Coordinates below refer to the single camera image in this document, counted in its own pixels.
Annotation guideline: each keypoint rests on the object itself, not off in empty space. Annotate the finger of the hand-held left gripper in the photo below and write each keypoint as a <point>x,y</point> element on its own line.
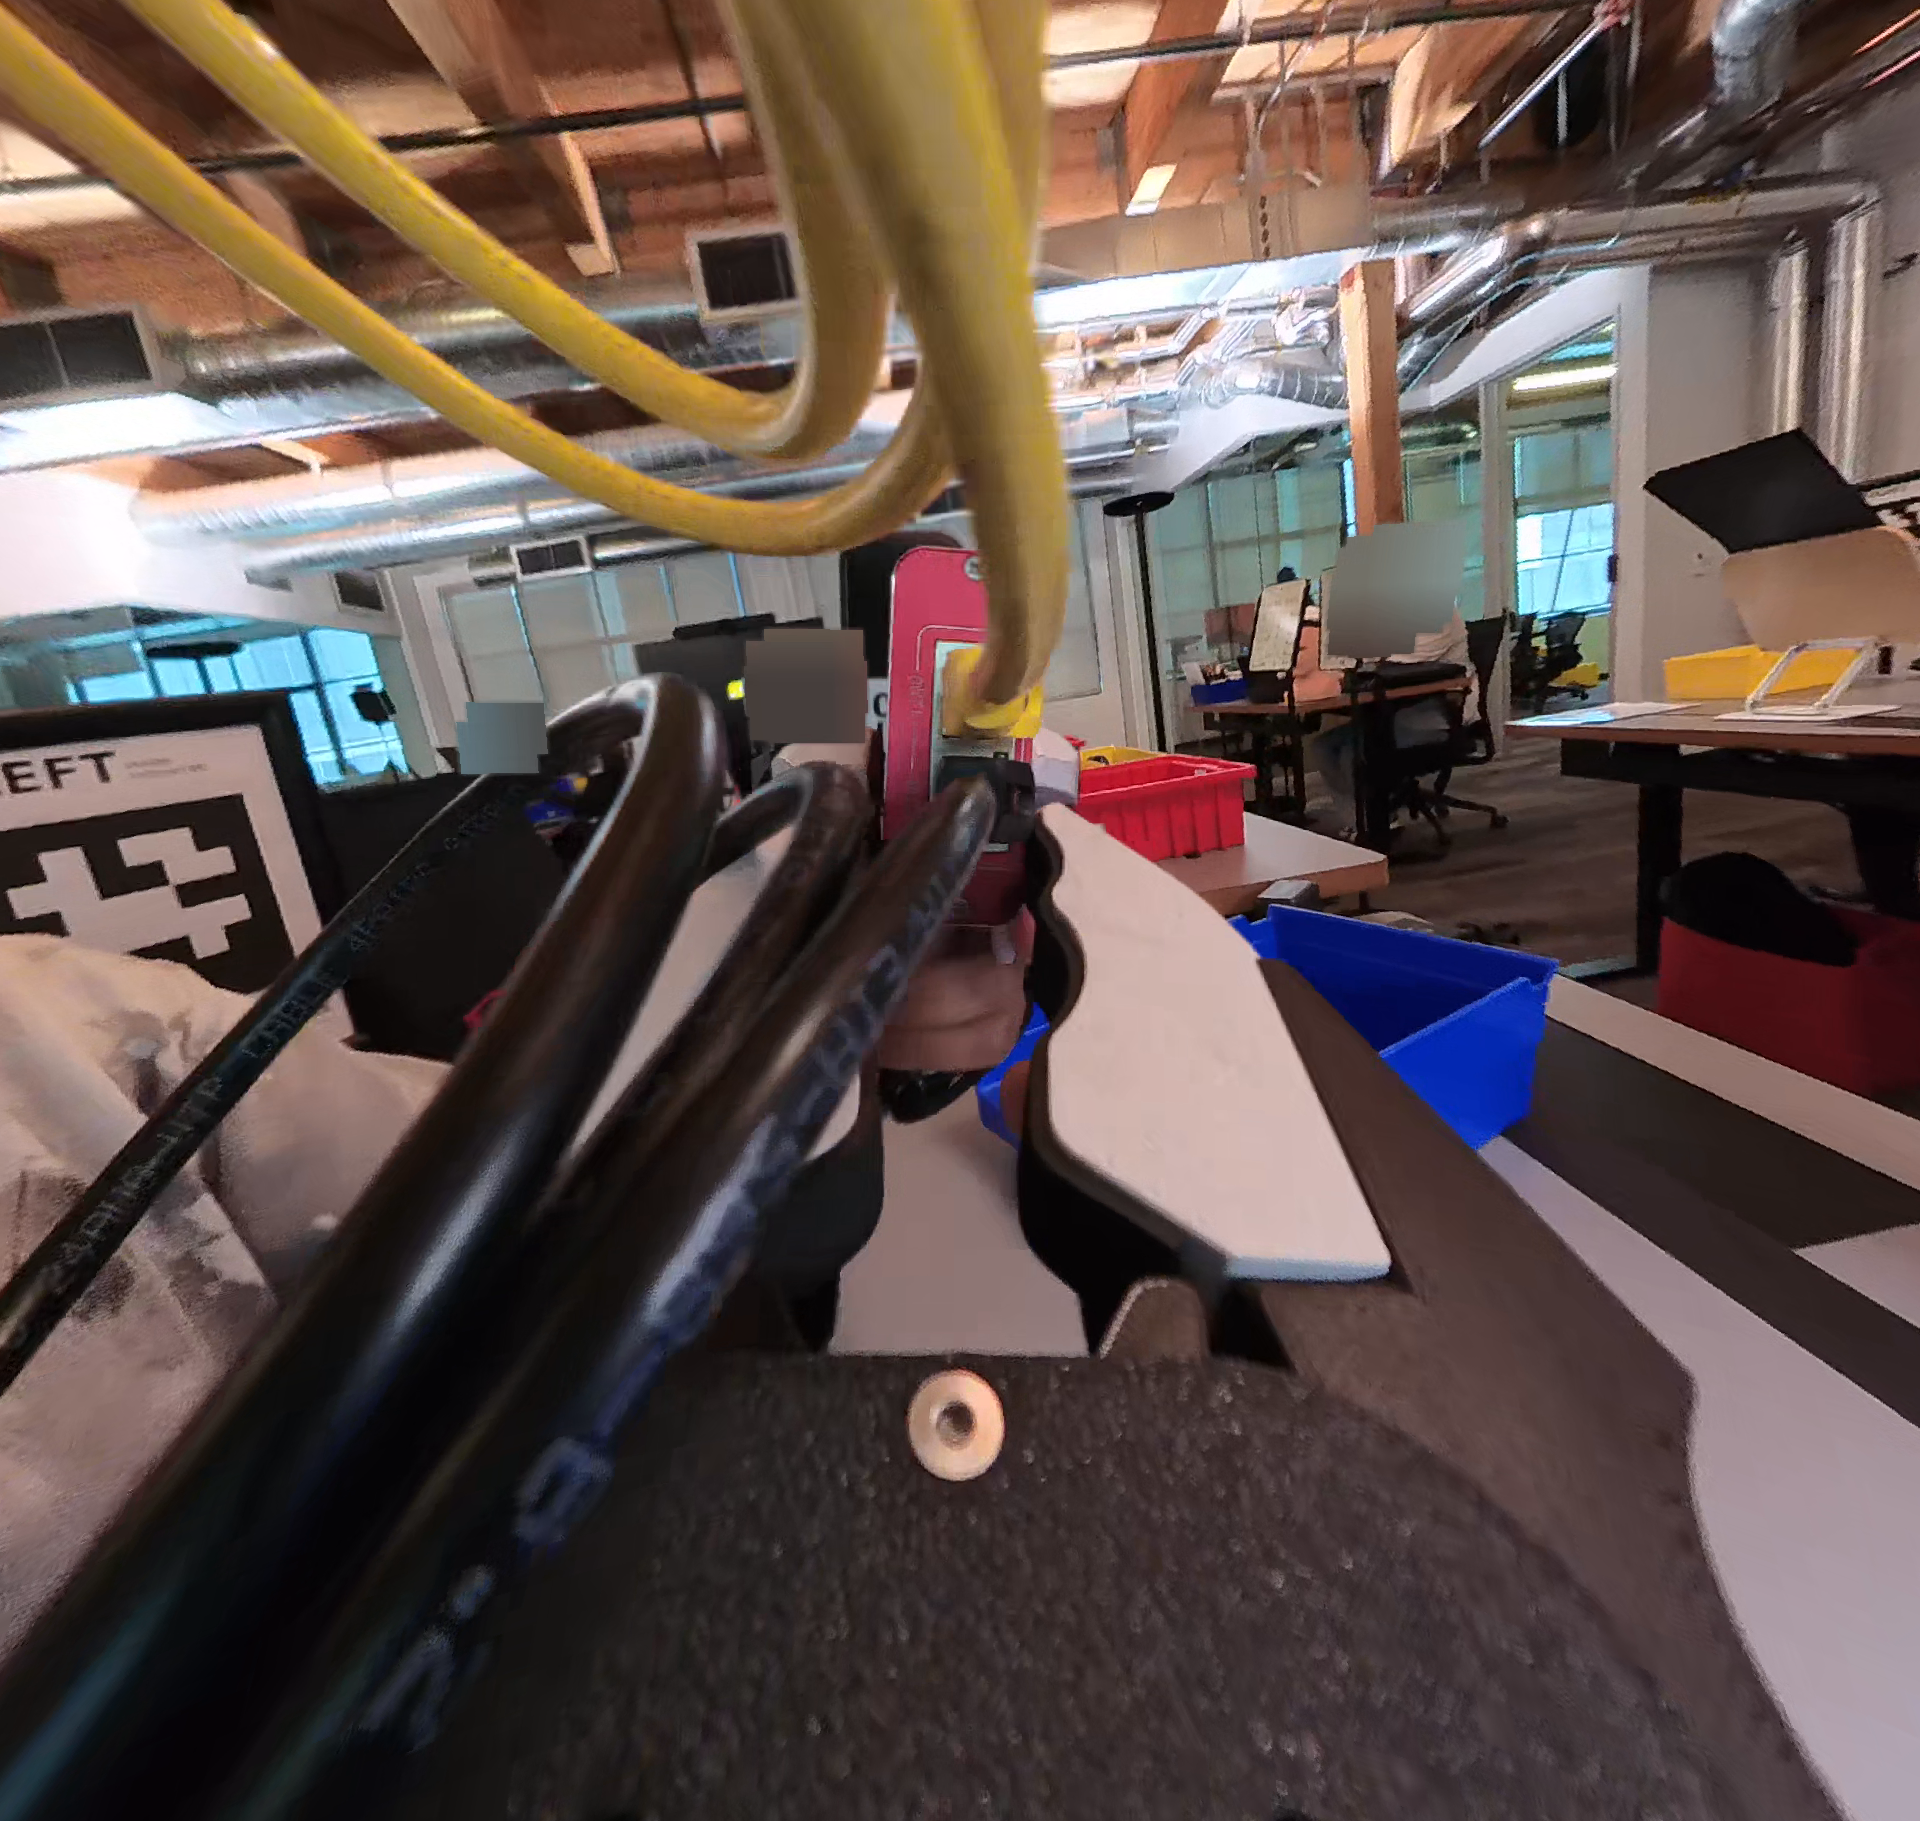
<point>1056,772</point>

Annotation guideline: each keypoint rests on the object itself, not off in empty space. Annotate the blue plastic bin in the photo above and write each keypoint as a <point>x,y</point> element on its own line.
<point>1440,1012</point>

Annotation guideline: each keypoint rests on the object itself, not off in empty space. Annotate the person's left hand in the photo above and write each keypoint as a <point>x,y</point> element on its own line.
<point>945,1003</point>

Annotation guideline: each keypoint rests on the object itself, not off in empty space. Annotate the red plastic crate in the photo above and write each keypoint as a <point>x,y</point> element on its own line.
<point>1171,801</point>

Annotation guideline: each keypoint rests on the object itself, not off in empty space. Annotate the black floor lamp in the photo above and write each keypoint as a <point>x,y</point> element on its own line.
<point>1143,621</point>

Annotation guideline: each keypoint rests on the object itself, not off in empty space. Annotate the wooden desk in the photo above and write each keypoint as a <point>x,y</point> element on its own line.
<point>1726,742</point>

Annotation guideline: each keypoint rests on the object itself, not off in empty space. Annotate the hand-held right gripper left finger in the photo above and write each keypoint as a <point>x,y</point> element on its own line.
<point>692,952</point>

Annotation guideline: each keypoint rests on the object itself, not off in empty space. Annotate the red storage box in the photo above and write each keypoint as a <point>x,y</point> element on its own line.
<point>1800,997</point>

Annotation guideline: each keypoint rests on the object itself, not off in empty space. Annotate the red ethernet adapter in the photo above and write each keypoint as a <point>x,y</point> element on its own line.
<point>931,621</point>

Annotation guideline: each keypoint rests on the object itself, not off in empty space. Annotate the framed tag sign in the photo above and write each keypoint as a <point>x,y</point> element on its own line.
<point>150,876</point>

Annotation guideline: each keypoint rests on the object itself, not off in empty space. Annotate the yellow plastic tray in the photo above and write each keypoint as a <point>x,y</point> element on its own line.
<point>1726,673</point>

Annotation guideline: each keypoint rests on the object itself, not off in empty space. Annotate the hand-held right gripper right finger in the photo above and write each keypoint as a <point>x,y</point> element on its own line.
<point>1201,1102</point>

